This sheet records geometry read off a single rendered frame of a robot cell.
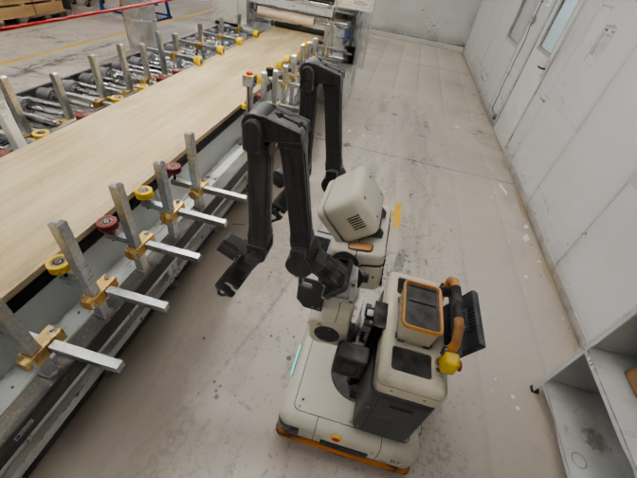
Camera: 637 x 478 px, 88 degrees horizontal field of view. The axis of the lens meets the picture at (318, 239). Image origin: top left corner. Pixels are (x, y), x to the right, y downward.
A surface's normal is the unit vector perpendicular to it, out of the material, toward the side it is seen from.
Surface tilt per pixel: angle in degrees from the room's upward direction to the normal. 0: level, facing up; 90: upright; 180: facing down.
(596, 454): 0
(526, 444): 0
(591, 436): 0
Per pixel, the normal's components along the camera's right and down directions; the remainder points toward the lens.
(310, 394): 0.13, -0.74
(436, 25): -0.23, 0.63
